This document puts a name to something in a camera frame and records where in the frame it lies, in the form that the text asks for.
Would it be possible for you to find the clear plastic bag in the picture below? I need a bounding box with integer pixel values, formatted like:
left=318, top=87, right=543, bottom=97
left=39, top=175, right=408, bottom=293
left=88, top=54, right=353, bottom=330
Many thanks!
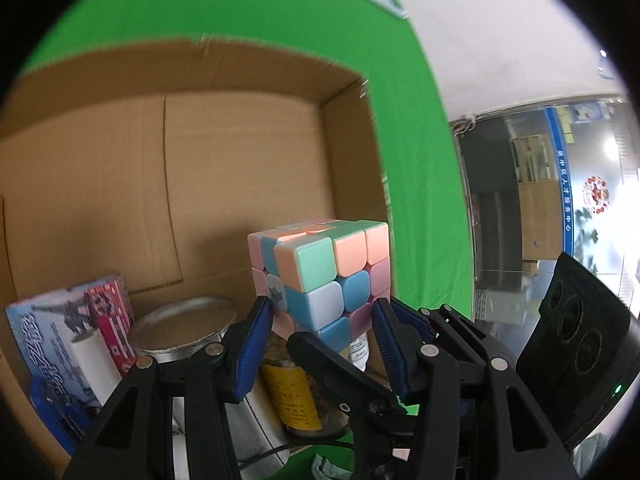
left=311, top=452, right=356, bottom=480

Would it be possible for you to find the pastel puzzle cube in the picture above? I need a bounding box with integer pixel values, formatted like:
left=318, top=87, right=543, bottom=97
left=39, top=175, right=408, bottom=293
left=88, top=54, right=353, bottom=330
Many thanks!
left=247, top=218, right=392, bottom=352

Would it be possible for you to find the glass partition with blue stripe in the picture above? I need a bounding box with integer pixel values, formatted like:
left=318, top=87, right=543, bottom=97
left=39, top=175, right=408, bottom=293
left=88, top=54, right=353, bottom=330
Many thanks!
left=450, top=92, right=640, bottom=321

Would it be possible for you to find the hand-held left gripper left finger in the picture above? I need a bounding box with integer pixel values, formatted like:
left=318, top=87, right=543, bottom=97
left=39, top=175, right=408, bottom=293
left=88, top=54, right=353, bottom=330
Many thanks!
left=60, top=296, right=275, bottom=480

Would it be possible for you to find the colourful printed box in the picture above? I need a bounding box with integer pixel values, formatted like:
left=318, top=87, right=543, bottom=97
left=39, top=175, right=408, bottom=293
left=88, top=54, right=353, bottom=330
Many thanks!
left=5, top=274, right=138, bottom=411

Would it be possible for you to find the black cable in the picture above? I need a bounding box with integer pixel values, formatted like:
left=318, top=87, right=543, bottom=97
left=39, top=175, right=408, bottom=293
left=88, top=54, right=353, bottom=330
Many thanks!
left=237, top=437, right=356, bottom=468

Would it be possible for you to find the silver metal can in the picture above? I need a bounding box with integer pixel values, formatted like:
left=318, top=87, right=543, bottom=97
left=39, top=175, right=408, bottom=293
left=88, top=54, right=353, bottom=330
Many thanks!
left=129, top=296, right=301, bottom=468

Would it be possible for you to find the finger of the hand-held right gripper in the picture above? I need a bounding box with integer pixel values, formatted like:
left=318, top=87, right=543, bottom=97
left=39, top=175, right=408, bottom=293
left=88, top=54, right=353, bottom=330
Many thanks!
left=287, top=332, right=416, bottom=461
left=392, top=301, right=516, bottom=361

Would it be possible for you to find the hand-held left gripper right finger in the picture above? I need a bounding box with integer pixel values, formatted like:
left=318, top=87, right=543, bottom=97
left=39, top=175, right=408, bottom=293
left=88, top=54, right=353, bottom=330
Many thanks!
left=371, top=298, right=583, bottom=480

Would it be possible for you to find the white wall cable bundle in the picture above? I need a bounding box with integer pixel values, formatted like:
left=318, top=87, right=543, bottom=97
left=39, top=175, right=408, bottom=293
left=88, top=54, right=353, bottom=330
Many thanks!
left=450, top=112, right=478, bottom=136

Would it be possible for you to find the light blue flat box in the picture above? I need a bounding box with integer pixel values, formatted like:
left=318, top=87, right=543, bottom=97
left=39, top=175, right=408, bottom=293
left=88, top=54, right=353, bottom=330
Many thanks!
left=359, top=0, right=408, bottom=20

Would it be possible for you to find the yellow label jar black lid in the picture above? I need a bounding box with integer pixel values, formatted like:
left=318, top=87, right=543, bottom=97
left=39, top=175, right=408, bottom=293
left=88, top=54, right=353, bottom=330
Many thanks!
left=257, top=332, right=351, bottom=438

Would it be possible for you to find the wooden cabinet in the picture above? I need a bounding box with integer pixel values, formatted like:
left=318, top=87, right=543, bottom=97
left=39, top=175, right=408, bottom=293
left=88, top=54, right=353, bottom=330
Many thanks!
left=510, top=135, right=566, bottom=261

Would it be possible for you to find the brown cardboard box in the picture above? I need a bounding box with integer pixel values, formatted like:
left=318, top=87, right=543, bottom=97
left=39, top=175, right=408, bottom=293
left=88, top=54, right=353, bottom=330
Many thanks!
left=0, top=39, right=396, bottom=471

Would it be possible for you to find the red round decoration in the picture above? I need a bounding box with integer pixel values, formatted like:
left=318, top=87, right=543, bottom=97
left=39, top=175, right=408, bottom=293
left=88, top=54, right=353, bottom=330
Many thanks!
left=582, top=175, right=612, bottom=216

